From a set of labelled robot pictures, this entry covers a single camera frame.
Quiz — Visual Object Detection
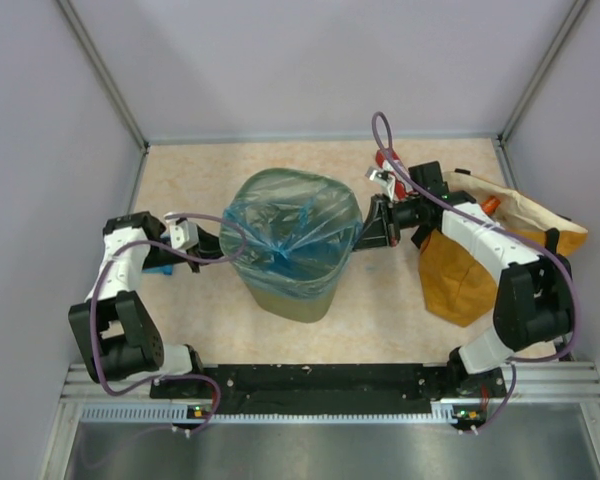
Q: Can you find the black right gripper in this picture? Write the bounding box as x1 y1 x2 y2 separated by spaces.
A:
350 194 425 252

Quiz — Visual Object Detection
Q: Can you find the blue plastic trash bag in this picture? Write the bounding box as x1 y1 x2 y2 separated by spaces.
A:
218 167 364 301

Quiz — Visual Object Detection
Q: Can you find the olive green plastic trash bin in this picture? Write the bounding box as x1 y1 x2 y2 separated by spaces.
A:
218 167 364 325

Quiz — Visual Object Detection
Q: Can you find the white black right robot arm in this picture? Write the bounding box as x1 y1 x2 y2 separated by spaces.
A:
355 161 587 396

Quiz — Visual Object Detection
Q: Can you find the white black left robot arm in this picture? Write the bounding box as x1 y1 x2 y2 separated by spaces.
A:
68 211 223 397

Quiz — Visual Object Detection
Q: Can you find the folded blue trash bag roll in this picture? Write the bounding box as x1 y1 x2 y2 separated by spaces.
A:
143 265 174 276

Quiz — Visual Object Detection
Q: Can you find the red rectangular carton box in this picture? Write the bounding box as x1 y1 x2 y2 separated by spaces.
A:
375 149 409 201

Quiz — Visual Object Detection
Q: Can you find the yellow canvas tote bag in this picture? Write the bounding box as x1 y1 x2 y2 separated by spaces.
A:
412 168 590 329

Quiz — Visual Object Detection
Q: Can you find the orange packet in tote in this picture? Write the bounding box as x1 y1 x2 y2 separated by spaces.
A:
481 196 501 216

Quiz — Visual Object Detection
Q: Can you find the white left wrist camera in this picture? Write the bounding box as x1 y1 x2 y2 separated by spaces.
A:
165 213 199 251

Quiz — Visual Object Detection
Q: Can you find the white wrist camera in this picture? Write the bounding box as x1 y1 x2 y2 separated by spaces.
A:
365 167 396 201
165 213 199 251

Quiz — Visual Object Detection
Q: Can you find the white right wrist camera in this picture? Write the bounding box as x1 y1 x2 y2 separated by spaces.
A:
365 167 396 201

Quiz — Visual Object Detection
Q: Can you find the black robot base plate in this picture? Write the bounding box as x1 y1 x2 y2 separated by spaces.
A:
149 363 506 416

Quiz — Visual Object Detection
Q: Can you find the grey slotted cable duct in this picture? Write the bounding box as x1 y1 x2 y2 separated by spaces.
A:
80 404 484 425

